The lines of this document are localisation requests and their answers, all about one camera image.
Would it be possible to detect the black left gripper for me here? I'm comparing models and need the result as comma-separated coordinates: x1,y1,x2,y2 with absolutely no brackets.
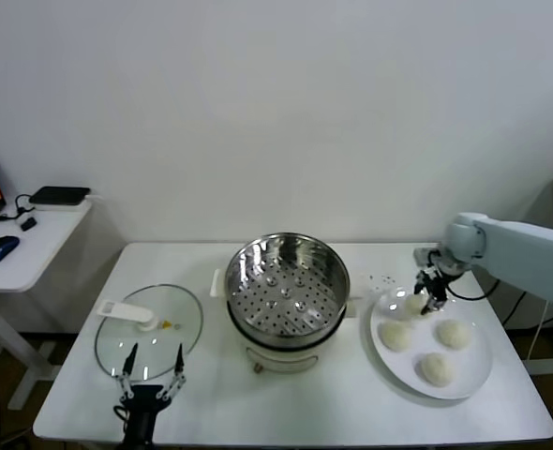
115,341,187,414

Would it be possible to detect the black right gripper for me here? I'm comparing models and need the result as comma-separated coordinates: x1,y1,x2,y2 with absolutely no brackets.
414,264,451,316

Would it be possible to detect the white steamed baozi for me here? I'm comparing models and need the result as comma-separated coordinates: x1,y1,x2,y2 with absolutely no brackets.
403,292,430,316
435,319,472,351
419,352,456,388
379,321,414,353

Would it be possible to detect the stainless steel steamer basket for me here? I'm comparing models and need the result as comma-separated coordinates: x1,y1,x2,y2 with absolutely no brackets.
210,232,366,339

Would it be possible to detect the white round plate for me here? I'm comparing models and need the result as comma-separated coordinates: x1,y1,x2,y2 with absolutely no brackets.
368,285,495,401

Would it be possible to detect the white electric cooker pot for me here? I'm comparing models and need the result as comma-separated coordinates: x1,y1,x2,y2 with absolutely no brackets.
227,299,360,375

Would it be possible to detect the white side table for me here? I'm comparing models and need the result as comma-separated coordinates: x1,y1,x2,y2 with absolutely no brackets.
0,196,95,413

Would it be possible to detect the flat black box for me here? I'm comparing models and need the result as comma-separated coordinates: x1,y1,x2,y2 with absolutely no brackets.
28,186,92,206

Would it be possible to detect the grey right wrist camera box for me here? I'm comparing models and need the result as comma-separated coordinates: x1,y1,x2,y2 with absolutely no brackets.
413,247,442,269

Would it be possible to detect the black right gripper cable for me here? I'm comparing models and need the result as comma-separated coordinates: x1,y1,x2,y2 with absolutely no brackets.
444,276,501,302

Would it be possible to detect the glass lid with white handle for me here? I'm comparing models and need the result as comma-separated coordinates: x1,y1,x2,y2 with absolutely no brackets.
94,283,205,383

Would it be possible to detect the white hanging cable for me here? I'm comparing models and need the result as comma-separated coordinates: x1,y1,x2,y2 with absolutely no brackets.
528,299,550,363

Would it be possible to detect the thin black desk cable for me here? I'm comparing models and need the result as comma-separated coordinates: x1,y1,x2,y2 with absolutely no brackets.
0,193,37,221

